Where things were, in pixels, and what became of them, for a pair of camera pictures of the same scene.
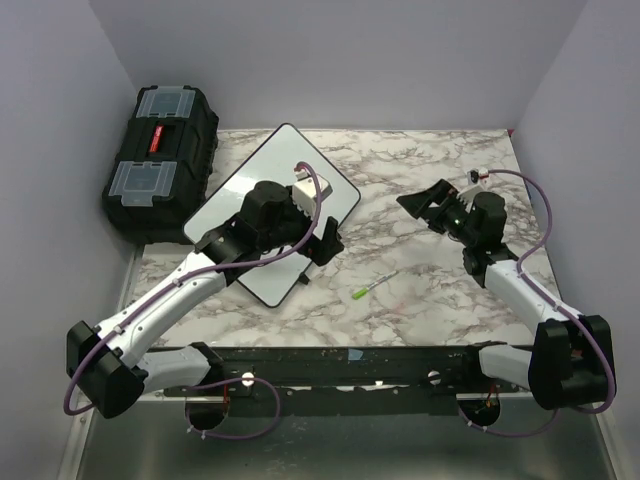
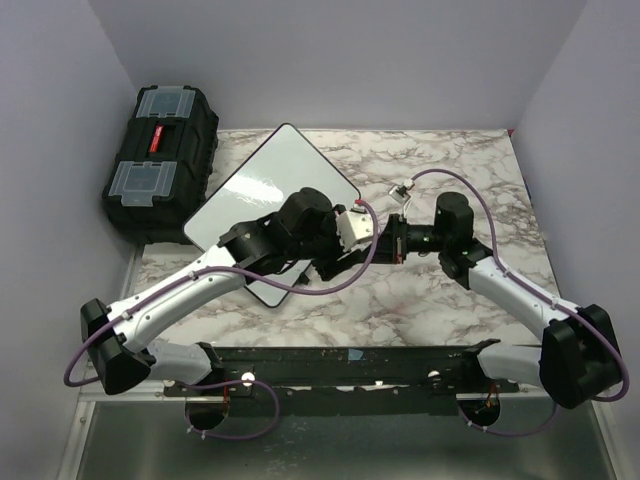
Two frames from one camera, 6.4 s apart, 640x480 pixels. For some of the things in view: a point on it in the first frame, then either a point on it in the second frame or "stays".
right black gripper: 419,205 to 392,251
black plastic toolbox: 161,171 stays
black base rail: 347,380 stays
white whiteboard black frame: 274,161 stays
